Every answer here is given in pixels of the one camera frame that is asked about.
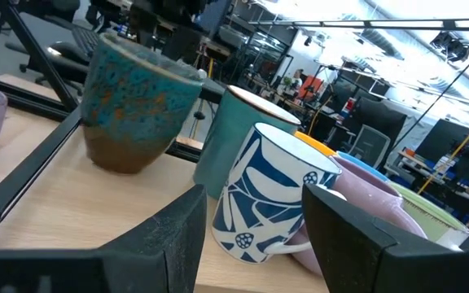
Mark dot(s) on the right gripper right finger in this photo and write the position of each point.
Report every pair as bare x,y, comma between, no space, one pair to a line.
348,244

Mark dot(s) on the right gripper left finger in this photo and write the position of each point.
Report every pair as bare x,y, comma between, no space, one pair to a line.
177,236

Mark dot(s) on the lilac ribbed mug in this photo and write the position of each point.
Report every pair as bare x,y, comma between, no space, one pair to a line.
365,195

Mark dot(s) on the blue mug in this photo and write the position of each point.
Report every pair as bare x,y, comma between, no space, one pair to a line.
360,164

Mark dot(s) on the green and white mug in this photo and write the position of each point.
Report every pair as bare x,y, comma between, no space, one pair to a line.
430,219

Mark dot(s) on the white blue-patterned mug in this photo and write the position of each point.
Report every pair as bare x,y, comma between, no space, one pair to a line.
267,191

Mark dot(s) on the orange mug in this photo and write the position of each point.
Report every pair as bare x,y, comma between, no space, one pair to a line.
312,142

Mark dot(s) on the teal mug white interior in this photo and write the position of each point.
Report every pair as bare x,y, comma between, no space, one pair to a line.
230,138

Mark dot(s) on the teal brown glazed mug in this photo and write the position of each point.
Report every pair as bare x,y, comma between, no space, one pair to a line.
137,106

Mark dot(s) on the grey office chair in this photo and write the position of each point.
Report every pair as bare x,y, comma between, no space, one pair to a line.
371,146

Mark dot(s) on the large black screen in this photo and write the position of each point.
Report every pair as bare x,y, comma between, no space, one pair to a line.
442,138

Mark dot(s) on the red panel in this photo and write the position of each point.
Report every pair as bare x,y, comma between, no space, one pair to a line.
312,87

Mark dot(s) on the person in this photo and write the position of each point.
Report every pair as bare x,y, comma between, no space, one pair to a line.
297,79

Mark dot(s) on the black computer mouse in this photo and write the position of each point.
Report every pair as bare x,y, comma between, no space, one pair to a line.
71,53

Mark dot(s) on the black keyboard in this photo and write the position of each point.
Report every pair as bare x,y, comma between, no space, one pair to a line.
86,38

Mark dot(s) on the black overhead rig bar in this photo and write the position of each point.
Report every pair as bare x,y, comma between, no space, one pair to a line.
381,28

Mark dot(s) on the wooden shelf black metal frame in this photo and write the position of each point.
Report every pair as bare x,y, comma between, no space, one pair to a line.
75,195

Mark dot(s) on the black overhead camera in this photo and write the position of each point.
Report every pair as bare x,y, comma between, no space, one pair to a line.
452,46

